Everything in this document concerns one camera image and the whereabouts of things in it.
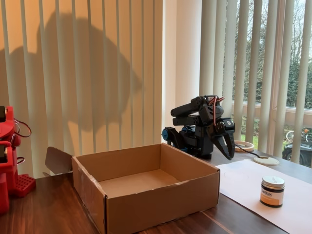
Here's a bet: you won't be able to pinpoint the open cardboard box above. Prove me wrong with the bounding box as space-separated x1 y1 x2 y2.
43 142 221 234

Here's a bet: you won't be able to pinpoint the red robot arm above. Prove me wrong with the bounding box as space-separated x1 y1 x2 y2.
0 105 37 215

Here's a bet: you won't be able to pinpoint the parked bicycle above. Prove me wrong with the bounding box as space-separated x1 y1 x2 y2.
286 128 312 143

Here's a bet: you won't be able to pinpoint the masking tape roll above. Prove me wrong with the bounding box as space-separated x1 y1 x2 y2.
234 140 255 152

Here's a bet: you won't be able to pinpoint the white paper sheet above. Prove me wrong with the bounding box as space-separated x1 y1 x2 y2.
215 159 312 234

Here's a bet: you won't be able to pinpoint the white desk cable grommet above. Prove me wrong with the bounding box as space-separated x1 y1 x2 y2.
253 156 280 166

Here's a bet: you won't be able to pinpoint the glass jar with silver lid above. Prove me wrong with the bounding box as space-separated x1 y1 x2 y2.
259 175 285 208

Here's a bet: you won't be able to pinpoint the cream vertical blinds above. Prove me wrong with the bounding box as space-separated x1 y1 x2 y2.
201 0 312 169
0 0 163 178

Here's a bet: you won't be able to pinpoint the dark parked car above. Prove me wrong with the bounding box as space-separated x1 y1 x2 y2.
282 142 312 168

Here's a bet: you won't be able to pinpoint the thin black cable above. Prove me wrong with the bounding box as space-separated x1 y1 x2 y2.
234 143 263 159

